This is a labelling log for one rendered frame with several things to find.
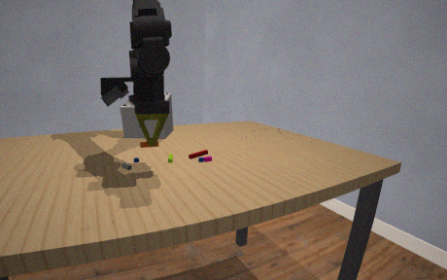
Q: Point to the grey rectangular bar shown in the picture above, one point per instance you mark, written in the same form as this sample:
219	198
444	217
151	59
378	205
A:
126	166

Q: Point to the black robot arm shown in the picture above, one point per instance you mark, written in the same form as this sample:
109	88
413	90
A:
153	58

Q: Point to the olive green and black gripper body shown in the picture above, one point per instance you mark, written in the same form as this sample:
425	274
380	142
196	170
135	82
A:
158	100

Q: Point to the red rod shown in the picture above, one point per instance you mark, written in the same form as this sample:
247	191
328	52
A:
198	154

